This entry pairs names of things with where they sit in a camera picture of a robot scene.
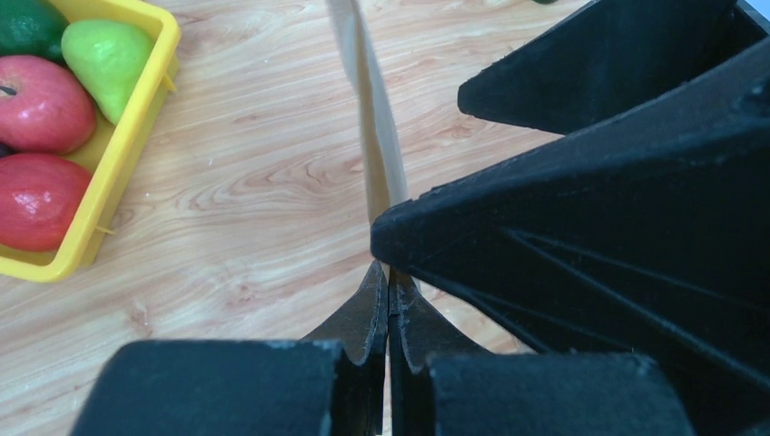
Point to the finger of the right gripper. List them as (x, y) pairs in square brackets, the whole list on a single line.
[(605, 59), (646, 233)]

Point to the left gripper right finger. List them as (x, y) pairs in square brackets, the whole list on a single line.
[(417, 332)]

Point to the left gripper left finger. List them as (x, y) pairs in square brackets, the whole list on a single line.
[(359, 326)]

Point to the brown paper coffee filter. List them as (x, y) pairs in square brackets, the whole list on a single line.
[(384, 173)]

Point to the yellow plastic fruit tray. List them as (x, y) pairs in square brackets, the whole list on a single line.
[(114, 150)]

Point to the red tomato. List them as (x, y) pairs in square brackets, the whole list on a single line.
[(40, 194)]

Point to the green pear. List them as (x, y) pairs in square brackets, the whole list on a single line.
[(108, 58)]

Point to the red apple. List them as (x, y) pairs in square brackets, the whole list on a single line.
[(44, 108)]

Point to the green lime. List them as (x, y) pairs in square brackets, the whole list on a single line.
[(30, 27)]

